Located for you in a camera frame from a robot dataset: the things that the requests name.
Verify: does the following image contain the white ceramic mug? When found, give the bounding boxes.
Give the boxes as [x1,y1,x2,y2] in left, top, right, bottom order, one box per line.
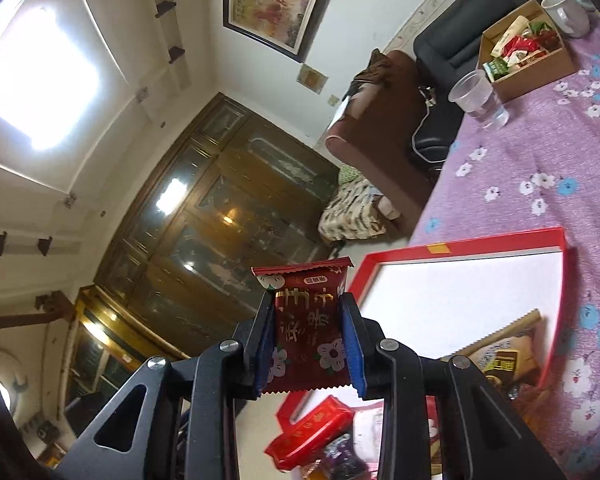
[541,0,591,38]

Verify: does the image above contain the black leather sofa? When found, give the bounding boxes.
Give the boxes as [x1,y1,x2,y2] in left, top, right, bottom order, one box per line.
[408,0,540,164]

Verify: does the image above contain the long red snack pack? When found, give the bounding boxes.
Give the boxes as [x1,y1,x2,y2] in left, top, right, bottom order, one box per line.
[264,391,354,471]

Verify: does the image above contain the cardboard snack box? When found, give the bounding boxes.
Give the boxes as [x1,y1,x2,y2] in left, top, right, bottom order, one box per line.
[477,0,576,102]

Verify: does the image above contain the patterned blanket bed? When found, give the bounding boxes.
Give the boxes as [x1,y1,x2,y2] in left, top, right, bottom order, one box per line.
[317,165,402,242]

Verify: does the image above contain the purple floral tablecloth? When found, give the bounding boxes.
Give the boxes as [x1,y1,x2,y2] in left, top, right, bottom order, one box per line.
[411,16,600,479]

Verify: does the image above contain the maroon Soulkiss cake packet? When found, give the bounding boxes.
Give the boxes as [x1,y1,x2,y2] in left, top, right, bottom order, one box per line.
[443,309,542,392]

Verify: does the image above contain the brown armchair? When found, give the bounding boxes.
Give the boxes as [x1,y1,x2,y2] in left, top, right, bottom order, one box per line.
[324,50,432,235]

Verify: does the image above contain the white charging cable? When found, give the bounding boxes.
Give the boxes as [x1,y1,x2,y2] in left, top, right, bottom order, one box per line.
[410,86,449,165]

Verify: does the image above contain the red gift box tray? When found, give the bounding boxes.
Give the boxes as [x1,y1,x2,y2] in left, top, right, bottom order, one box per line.
[275,226,569,441]

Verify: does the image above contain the red flower snack packet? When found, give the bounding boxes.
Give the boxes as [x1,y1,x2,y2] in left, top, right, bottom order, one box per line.
[252,257,352,393]

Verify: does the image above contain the clear water cup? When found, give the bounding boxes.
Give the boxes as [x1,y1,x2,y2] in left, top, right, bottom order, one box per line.
[448,70,509,131]

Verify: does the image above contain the wooden cabinet doors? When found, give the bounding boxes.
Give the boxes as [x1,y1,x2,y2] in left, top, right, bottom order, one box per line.
[95,94,338,356]

